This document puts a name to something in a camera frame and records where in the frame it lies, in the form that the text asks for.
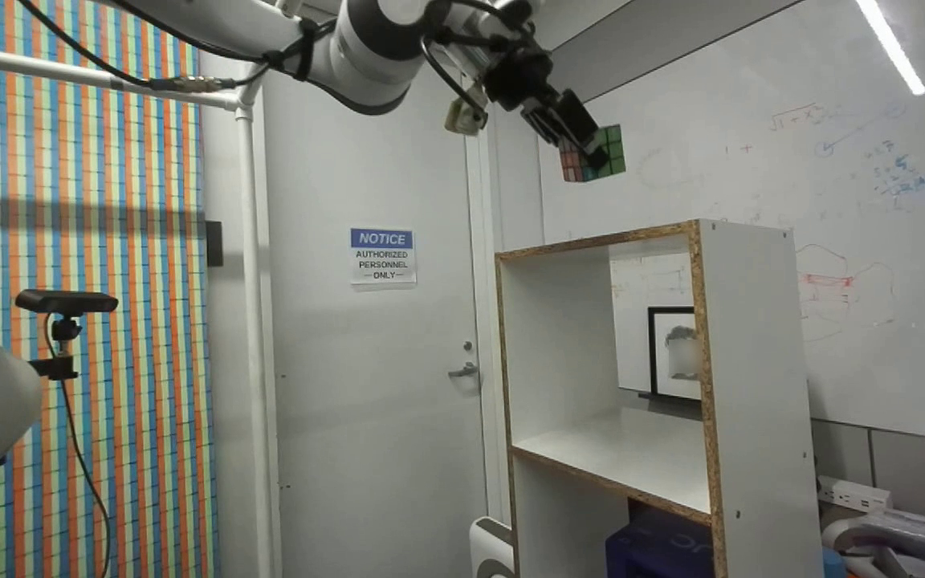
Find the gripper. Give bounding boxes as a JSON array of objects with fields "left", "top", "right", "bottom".
[{"left": 484, "top": 46, "right": 611, "bottom": 172}]

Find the Rubik's cube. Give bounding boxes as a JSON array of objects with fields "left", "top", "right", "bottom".
[{"left": 558, "top": 124, "right": 627, "bottom": 184}]

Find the white cabinet with chipboard edges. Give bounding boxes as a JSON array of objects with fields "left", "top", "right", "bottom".
[{"left": 494, "top": 218, "right": 825, "bottom": 578}]

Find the blue and white notice sign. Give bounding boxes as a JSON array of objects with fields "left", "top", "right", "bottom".
[{"left": 350, "top": 227, "right": 418, "bottom": 287}]

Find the whiteboard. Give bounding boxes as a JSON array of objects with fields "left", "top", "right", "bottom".
[{"left": 539, "top": 0, "right": 925, "bottom": 445}]

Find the white door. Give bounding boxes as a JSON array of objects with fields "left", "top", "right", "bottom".
[{"left": 262, "top": 64, "right": 489, "bottom": 578}]

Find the white rounded device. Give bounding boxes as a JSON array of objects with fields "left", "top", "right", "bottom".
[{"left": 468, "top": 516, "right": 516, "bottom": 578}]

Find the dark blue box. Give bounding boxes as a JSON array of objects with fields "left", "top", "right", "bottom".
[{"left": 605, "top": 504, "right": 714, "bottom": 578}]

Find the colourful striped backdrop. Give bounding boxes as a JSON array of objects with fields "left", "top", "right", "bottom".
[{"left": 0, "top": 0, "right": 221, "bottom": 578}]

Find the white power strip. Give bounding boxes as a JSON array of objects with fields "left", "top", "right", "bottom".
[{"left": 817, "top": 474, "right": 894, "bottom": 515}]

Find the white and grey machine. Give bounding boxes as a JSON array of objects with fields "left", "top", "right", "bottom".
[{"left": 821, "top": 508, "right": 925, "bottom": 578}]

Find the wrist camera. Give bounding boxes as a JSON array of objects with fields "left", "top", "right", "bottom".
[{"left": 444, "top": 96, "right": 490, "bottom": 136}]

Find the black picture frame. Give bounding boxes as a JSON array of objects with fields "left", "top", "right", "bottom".
[{"left": 646, "top": 306, "right": 703, "bottom": 401}]

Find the white pipe frame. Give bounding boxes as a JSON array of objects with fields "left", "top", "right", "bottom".
[{"left": 0, "top": 48, "right": 282, "bottom": 578}]

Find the camera on mount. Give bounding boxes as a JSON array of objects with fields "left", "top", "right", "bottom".
[{"left": 14, "top": 288, "right": 120, "bottom": 383}]

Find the black cable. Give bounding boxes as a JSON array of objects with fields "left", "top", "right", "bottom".
[{"left": 43, "top": 313, "right": 115, "bottom": 578}]

